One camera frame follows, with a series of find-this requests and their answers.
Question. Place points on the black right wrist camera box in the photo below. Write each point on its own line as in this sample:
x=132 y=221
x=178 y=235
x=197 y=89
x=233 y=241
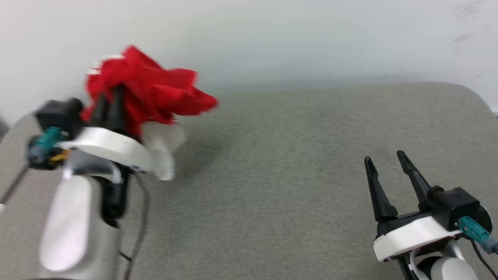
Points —
x=453 y=206

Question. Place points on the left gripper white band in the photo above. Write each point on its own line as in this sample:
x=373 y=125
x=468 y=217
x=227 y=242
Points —
x=113 y=146

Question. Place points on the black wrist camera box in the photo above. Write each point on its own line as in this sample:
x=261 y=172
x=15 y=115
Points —
x=453 y=206
x=60 y=112

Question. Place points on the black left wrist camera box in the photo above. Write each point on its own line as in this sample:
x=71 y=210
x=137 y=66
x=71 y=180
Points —
x=60 y=112

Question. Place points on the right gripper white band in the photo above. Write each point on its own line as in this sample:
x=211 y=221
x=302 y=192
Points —
x=412 y=235

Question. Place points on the grey fabric sofa seat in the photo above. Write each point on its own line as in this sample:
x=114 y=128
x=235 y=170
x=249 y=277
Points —
x=291 y=175

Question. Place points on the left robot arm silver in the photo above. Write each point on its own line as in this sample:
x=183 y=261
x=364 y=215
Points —
x=74 y=225

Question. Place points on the red and white basketball jersey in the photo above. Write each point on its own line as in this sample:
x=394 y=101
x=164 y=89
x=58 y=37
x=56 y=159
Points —
x=148 y=89

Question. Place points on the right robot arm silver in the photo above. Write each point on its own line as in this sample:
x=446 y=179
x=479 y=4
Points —
x=451 y=270

